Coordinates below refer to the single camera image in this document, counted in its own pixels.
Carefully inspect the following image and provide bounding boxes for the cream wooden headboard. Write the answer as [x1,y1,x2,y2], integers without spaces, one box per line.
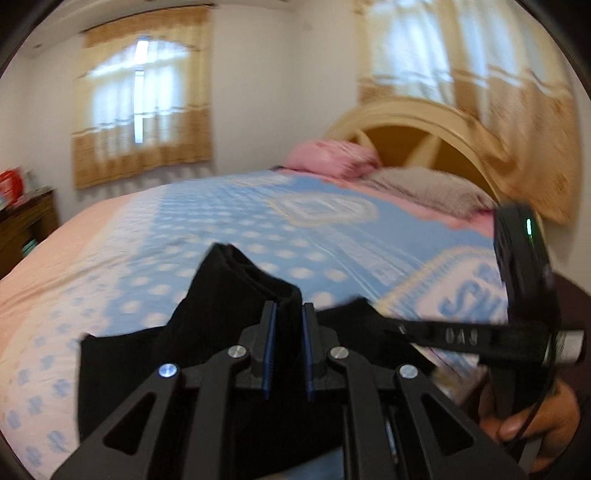
[324,97,508,203]

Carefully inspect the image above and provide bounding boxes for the right hand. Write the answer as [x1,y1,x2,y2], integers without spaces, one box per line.
[478,378,581,473]

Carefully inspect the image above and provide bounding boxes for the pink floral pillow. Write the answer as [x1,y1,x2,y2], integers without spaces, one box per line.
[283,140,381,180]

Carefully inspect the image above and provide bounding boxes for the red gift bag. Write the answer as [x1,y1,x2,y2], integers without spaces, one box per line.
[0,169,24,205]

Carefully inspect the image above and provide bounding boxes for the black pants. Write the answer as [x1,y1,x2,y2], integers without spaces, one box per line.
[77,241,440,478]

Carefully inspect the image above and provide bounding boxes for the beige window curtain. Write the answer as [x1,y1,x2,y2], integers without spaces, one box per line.
[71,6,213,190]

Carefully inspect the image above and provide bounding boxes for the beige side curtain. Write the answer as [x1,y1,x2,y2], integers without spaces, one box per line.
[355,1,581,225]

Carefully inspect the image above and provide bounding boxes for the striped pillow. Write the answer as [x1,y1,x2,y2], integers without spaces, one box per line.
[359,167,497,219]

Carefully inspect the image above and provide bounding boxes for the dark wooden desk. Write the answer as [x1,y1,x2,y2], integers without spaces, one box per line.
[0,187,59,278]

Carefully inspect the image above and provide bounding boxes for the pink blue dotted bedspread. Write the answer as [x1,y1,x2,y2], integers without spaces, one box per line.
[0,168,514,480]

